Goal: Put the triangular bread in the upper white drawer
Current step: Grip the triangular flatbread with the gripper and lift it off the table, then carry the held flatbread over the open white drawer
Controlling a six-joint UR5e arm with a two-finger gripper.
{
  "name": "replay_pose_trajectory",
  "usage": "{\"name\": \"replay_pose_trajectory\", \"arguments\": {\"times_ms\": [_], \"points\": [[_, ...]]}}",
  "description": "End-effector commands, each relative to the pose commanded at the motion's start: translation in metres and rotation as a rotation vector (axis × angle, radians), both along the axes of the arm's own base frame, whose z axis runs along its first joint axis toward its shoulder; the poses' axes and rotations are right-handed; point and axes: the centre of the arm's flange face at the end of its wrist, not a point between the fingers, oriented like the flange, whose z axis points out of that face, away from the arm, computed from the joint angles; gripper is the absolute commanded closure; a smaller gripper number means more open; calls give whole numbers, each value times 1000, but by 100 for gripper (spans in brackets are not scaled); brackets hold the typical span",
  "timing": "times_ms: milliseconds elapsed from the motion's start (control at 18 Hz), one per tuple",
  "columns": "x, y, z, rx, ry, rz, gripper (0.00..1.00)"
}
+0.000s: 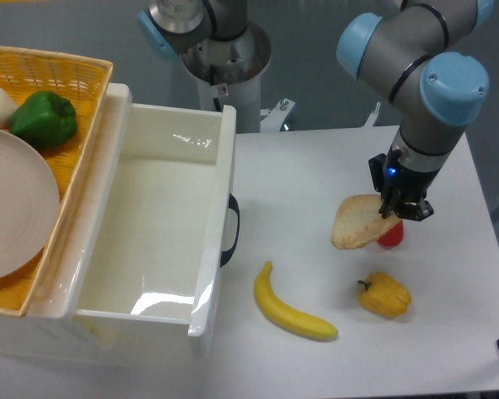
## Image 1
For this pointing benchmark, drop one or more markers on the yellow woven basket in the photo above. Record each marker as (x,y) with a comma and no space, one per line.
(83,81)

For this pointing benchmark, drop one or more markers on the yellow bell pepper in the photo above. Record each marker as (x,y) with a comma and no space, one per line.
(384,295)

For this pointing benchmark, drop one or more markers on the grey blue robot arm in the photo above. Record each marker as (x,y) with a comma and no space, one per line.
(407,61)

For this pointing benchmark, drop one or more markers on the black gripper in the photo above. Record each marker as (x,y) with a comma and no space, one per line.
(402,177)

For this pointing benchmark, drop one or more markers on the yellow banana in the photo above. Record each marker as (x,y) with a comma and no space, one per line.
(286,317)

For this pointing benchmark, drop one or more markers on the red pepper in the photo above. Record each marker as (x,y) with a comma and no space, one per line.
(393,237)

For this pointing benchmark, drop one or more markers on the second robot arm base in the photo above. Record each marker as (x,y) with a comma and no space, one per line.
(221,49)

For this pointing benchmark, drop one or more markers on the black drawer handle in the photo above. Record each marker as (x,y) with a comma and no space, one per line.
(233,230)

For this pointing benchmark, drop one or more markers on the open white drawer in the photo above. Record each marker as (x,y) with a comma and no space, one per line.
(154,276)

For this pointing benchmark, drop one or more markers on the metal mounting bracket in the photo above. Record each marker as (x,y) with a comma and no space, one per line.
(276,119)

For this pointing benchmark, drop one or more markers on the green bell pepper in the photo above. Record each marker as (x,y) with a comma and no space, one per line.
(45,120)

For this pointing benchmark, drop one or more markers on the pink plate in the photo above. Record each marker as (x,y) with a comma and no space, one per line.
(29,203)

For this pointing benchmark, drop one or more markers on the white drawer cabinet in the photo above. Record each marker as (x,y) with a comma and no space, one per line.
(50,328)

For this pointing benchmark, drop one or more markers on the triangle bread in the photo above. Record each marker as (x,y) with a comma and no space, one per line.
(358,222)

